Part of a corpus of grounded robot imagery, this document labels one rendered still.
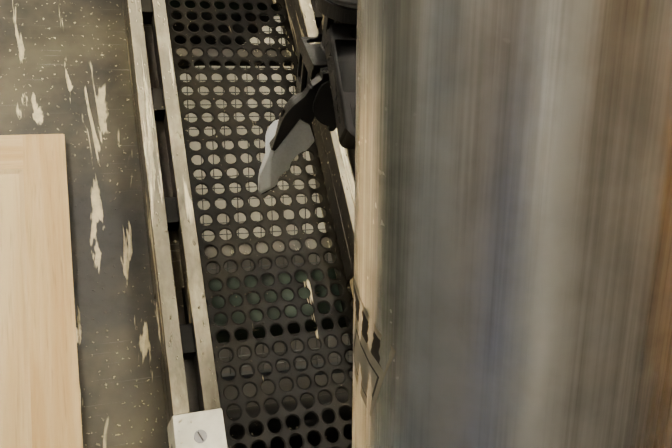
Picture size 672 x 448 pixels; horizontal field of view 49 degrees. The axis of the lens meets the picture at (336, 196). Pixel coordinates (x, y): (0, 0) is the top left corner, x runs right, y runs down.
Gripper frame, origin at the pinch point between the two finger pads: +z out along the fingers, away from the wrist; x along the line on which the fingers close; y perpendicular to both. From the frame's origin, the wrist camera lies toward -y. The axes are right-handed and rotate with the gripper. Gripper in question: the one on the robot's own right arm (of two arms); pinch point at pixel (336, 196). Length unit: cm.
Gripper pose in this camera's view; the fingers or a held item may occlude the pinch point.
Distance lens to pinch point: 73.4
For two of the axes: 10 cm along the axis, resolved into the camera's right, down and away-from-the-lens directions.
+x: -9.7, 0.4, -2.5
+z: -1.2, 8.1, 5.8
